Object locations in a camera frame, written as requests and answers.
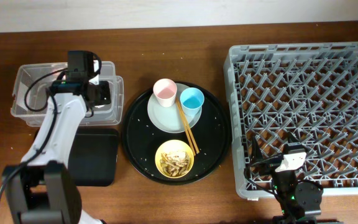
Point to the black rectangular tray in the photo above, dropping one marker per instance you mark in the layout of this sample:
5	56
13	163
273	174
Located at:
89	154

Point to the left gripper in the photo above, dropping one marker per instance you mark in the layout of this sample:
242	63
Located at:
106	97

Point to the blue cup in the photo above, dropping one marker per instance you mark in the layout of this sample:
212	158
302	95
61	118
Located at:
191	100

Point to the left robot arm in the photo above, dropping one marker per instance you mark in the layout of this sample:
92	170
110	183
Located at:
40	189

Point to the food scraps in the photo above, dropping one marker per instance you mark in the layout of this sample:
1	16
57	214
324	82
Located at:
175	164

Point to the yellow bowl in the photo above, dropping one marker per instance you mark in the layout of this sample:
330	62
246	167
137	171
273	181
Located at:
173	146

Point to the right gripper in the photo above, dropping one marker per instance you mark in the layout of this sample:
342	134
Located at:
270	165

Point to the pink cup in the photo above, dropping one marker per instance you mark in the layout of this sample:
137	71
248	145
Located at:
165	91

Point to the clear plastic bin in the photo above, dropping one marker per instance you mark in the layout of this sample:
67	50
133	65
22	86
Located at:
107	115

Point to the grey dishwasher rack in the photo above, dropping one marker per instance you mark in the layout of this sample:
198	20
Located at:
309	90

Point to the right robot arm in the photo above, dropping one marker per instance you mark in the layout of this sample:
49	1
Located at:
299	200

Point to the wooden chopstick right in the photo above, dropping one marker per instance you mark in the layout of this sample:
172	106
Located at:
190	130

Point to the grey plate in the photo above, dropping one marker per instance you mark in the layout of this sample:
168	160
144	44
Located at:
168	119

